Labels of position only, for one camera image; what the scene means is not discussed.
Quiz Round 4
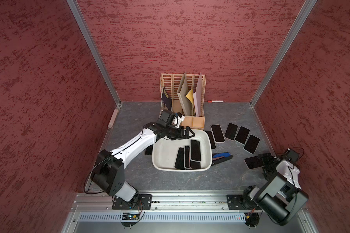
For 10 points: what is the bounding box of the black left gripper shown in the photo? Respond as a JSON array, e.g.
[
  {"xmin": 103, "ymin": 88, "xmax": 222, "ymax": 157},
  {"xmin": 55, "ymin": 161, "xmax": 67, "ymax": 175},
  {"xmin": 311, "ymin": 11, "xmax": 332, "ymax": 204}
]
[{"xmin": 165, "ymin": 125, "xmax": 195, "ymax": 140}]

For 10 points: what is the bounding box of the large pink case phone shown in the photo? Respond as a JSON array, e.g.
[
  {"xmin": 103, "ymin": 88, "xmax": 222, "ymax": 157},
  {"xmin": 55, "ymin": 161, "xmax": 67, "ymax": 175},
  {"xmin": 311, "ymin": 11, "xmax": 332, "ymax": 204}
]
[{"xmin": 244, "ymin": 153, "xmax": 272, "ymax": 170}]

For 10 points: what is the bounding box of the white plastic storage tray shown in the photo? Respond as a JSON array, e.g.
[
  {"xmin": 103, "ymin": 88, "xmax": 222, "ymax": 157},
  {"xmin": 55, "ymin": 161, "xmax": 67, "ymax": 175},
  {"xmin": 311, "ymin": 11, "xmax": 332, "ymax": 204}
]
[{"xmin": 152, "ymin": 130, "xmax": 212, "ymax": 172}]

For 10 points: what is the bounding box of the black phone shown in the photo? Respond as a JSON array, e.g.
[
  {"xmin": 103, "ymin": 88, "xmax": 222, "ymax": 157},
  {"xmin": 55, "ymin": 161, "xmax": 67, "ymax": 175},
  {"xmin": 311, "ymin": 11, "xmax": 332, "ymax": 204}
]
[
  {"xmin": 145, "ymin": 145, "xmax": 153, "ymax": 155},
  {"xmin": 244, "ymin": 135, "xmax": 260, "ymax": 154},
  {"xmin": 205, "ymin": 131, "xmax": 216, "ymax": 150}
]

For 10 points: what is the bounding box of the dark phone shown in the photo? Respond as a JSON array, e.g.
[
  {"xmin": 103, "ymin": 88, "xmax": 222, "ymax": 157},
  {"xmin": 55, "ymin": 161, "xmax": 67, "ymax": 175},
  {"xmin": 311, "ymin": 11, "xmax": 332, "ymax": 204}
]
[{"xmin": 224, "ymin": 123, "xmax": 238, "ymax": 141}]

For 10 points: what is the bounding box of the white case phone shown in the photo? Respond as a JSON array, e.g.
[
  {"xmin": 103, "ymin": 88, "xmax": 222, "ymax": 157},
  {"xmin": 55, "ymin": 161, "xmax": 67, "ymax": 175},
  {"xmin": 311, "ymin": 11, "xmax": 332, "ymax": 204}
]
[
  {"xmin": 190, "ymin": 140, "xmax": 201, "ymax": 162},
  {"xmin": 211, "ymin": 124, "xmax": 225, "ymax": 143},
  {"xmin": 235, "ymin": 126, "xmax": 250, "ymax": 144}
]

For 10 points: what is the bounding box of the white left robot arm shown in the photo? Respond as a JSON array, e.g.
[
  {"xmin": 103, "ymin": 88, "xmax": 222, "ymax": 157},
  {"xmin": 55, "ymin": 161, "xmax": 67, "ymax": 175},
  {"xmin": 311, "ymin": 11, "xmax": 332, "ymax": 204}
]
[{"xmin": 89, "ymin": 122, "xmax": 195, "ymax": 202}]

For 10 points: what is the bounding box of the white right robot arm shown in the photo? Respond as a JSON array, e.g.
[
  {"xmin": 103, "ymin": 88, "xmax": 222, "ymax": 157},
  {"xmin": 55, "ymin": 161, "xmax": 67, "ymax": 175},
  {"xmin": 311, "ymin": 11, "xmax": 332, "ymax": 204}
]
[{"xmin": 240, "ymin": 149, "xmax": 309, "ymax": 226}]

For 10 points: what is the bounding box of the dark blue booklet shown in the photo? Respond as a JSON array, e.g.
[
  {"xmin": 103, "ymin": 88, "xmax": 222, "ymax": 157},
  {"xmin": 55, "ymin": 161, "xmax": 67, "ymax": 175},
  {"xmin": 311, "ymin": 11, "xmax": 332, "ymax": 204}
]
[{"xmin": 161, "ymin": 87, "xmax": 172, "ymax": 111}]

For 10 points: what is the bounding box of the grey cardboard folder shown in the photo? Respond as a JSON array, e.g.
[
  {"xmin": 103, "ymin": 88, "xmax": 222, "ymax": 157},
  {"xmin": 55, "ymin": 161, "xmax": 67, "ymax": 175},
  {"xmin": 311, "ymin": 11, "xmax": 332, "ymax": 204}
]
[{"xmin": 177, "ymin": 73, "xmax": 193, "ymax": 117}]

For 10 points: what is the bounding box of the yellow paper sheet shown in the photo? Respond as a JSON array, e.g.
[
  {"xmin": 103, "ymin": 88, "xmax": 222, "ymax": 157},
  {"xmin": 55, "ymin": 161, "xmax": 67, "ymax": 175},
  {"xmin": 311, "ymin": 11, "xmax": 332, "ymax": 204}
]
[{"xmin": 186, "ymin": 89, "xmax": 194, "ymax": 105}]

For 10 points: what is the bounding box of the beige plastic file organizer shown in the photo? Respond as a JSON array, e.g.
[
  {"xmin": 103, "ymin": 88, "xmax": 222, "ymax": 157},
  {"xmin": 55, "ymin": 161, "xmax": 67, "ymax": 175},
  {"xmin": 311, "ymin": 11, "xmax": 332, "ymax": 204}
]
[{"xmin": 160, "ymin": 73, "xmax": 206, "ymax": 130}]

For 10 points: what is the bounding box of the pink grey folder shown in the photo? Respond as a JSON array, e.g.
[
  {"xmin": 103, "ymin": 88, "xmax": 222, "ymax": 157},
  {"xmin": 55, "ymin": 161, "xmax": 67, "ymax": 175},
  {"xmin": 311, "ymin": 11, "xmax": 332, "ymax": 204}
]
[{"xmin": 193, "ymin": 73, "xmax": 202, "ymax": 117}]

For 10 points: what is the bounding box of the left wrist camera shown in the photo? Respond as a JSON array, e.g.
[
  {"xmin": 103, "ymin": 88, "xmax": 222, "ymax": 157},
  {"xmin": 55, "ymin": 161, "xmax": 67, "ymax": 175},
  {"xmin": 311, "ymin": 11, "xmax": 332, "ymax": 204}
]
[{"xmin": 157, "ymin": 110, "xmax": 185, "ymax": 128}]

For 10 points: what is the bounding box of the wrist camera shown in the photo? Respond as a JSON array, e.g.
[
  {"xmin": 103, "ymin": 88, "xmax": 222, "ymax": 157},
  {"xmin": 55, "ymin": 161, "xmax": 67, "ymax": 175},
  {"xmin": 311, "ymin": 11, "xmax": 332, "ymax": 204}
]
[
  {"xmin": 157, "ymin": 110, "xmax": 185, "ymax": 128},
  {"xmin": 283, "ymin": 149, "xmax": 300, "ymax": 164}
]

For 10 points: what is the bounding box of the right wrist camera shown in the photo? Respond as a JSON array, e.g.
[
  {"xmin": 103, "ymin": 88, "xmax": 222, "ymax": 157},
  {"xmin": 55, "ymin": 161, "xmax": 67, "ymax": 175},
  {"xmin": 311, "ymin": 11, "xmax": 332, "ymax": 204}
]
[{"xmin": 283, "ymin": 149, "xmax": 300, "ymax": 164}]

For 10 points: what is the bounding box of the beige block at wall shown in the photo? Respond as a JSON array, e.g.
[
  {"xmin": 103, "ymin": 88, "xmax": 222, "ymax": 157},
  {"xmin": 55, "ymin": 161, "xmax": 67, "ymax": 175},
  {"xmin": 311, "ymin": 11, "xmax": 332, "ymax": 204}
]
[{"xmin": 108, "ymin": 108, "xmax": 119, "ymax": 129}]

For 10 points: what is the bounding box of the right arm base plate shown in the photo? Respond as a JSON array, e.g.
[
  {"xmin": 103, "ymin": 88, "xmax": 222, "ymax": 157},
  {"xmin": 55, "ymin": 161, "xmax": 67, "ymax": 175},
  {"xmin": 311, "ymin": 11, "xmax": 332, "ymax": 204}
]
[{"xmin": 227, "ymin": 195, "xmax": 262, "ymax": 211}]

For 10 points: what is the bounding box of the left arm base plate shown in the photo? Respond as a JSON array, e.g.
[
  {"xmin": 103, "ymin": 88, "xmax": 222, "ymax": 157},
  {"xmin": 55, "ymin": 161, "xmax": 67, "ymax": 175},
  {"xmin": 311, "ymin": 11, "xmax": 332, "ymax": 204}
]
[{"xmin": 112, "ymin": 194, "xmax": 152, "ymax": 211}]

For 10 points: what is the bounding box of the aluminium front rail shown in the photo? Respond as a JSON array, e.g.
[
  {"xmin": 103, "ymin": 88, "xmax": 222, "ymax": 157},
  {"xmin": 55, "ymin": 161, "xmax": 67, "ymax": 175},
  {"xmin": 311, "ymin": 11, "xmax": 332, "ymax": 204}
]
[{"xmin": 59, "ymin": 190, "xmax": 320, "ymax": 233}]

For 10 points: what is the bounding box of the aluminium left corner post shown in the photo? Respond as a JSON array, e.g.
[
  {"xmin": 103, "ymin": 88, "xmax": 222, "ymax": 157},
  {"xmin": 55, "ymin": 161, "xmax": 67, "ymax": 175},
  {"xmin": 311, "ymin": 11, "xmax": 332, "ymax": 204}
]
[{"xmin": 67, "ymin": 0, "xmax": 122, "ymax": 109}]

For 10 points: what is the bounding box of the aluminium corner post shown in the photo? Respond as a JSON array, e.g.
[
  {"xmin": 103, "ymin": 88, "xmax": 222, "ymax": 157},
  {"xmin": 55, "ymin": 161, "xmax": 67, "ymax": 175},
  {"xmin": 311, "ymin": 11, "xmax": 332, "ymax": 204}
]
[
  {"xmin": 67, "ymin": 0, "xmax": 122, "ymax": 109},
  {"xmin": 250, "ymin": 0, "xmax": 317, "ymax": 108}
]

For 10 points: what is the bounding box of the aluminium right corner post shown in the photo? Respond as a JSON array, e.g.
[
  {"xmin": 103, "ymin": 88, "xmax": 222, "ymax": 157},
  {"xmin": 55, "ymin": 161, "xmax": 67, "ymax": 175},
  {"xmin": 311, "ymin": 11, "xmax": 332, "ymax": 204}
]
[{"xmin": 250, "ymin": 0, "xmax": 317, "ymax": 108}]

